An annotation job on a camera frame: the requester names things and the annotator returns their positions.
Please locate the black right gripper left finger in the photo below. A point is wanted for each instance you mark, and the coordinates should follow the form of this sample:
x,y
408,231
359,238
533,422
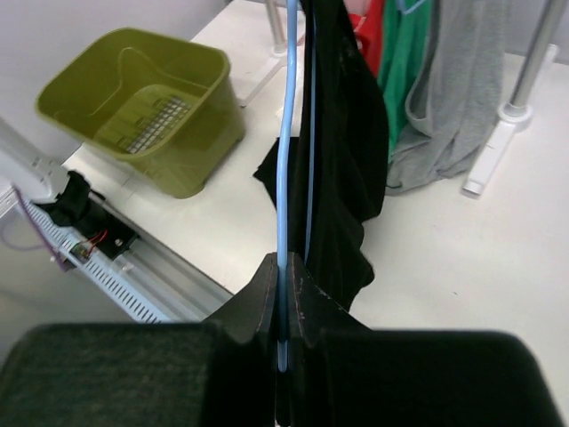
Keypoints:
x,y
249,316

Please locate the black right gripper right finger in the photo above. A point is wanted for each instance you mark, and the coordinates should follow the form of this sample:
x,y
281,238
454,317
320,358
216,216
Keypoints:
x,y
316,321

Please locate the black tank top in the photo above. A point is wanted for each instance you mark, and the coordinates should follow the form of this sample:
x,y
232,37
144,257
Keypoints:
x,y
338,164

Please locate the grey tank top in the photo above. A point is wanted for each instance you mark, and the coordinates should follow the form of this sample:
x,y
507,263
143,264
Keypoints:
x,y
451,107

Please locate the red tank top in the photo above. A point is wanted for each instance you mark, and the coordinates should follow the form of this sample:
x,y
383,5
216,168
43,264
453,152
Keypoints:
x,y
367,22

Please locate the green tank top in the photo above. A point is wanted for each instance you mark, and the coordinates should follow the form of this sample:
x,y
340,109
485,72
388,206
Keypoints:
x,y
404,40

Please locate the olive green plastic basket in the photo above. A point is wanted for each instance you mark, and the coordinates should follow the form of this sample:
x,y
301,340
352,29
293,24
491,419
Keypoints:
x,y
164,106

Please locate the white metal clothes rack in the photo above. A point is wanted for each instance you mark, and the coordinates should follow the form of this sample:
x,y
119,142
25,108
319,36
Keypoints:
x,y
514,115

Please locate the aluminium mounting rail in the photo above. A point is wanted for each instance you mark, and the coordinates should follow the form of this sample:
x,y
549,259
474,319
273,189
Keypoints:
x,y
183,289

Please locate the white slotted cable duct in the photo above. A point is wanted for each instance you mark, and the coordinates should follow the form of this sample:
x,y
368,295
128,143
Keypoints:
x,y
112,278

